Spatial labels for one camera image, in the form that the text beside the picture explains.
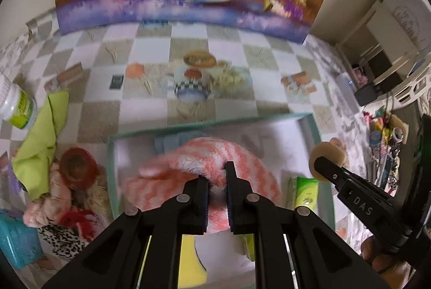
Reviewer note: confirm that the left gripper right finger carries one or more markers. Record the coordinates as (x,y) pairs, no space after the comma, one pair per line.
(293,248)

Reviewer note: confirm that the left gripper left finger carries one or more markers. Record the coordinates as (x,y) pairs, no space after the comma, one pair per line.
(141,250)

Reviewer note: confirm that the red pink chenille scrunchies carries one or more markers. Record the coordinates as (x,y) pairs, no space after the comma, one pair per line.
(84,221)

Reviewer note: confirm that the green tissue pack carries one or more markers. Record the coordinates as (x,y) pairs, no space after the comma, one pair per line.
(302,192)

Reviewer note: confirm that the yellow sponge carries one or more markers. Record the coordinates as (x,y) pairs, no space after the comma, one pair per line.
(191,272)

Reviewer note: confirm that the pink white zigzag towel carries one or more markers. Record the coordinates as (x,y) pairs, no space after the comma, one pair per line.
(164,176)

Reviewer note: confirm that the red tape roll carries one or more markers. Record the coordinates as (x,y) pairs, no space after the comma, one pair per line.
(78,169)

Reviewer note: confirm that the blue face mask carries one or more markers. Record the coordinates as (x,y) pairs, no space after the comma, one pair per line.
(166,143)

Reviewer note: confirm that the lime green cloth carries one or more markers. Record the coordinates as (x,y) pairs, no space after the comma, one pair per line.
(33,159)

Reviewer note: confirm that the leopard print scrunchie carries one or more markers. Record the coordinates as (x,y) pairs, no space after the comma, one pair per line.
(66,242)

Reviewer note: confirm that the beige pink fabric scrunchie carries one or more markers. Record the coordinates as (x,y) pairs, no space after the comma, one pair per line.
(328,154)

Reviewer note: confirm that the person's right hand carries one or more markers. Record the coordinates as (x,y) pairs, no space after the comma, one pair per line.
(403,269)

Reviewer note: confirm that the teal plastic container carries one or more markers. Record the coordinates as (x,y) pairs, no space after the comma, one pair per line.
(19,243)

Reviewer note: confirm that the cluttered items pile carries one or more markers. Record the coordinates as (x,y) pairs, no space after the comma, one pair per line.
(387,135)

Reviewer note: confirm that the teal shallow box tray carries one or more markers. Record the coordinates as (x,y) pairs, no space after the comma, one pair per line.
(282,142)

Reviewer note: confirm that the black power adapter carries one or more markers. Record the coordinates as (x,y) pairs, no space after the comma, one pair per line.
(368,94)

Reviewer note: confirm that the white power strip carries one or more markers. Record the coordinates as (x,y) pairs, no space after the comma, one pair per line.
(348,89)

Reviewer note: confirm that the checkered patterned tablecloth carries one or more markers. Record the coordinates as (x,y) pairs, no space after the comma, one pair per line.
(138,75)

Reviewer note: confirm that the white green pill bottle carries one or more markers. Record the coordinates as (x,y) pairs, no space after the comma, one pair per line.
(17,107)

